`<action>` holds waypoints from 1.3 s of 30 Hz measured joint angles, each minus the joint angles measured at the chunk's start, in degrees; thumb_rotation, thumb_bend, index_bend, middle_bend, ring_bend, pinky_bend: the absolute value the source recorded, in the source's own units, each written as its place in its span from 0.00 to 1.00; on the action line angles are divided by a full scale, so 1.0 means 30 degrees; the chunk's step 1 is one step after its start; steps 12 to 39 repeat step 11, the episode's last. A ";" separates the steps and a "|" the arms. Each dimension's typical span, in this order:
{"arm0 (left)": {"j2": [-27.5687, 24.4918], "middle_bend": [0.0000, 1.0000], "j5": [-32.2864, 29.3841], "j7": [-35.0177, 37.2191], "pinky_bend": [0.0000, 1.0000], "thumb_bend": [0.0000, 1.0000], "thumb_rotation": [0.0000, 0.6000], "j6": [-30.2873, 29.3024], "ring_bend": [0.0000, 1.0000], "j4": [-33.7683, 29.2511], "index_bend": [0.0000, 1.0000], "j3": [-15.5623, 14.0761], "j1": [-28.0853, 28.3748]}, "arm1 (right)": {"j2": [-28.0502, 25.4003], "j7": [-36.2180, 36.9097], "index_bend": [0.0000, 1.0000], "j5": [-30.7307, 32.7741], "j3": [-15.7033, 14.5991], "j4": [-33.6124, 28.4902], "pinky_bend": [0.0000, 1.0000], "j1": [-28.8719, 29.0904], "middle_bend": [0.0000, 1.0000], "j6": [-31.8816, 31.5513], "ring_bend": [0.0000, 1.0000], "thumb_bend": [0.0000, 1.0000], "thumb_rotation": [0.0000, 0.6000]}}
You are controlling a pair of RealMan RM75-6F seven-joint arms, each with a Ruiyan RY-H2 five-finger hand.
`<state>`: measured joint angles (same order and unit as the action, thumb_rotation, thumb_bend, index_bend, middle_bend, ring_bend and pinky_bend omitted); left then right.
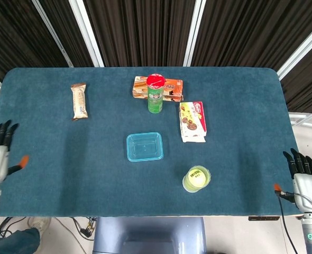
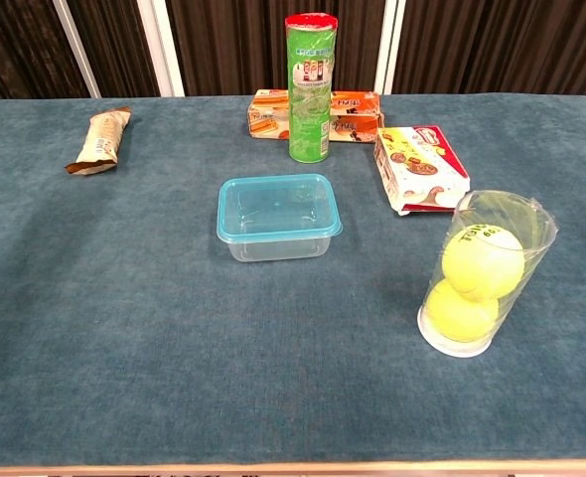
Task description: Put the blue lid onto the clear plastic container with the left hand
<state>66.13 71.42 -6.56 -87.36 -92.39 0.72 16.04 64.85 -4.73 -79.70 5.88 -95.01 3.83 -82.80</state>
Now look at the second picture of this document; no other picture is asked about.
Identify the clear plastic food container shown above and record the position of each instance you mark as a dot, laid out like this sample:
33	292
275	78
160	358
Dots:
278	251

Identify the blue translucent plastic lid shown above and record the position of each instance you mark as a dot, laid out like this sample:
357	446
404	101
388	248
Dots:
278	208

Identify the orange biscuit box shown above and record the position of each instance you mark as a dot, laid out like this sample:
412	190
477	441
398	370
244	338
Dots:
357	114

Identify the green chips can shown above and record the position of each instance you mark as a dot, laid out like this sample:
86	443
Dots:
309	99

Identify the white red cookie box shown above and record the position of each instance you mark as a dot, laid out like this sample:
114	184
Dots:
422	169

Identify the blue table cloth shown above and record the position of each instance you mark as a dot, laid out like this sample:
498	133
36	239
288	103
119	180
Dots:
273	372

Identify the yellow tennis ball with print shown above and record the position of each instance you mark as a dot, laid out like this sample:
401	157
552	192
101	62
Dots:
482	263

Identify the beige brown snack bar wrapper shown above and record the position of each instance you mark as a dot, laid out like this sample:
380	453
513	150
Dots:
102	139

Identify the clear plastic ball tube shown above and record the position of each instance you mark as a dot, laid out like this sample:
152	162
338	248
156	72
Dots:
536	223

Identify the wide white partition post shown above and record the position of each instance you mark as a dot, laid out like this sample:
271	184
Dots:
163	49
390	49

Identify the thin white partition post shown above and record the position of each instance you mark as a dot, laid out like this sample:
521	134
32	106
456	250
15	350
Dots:
78	49

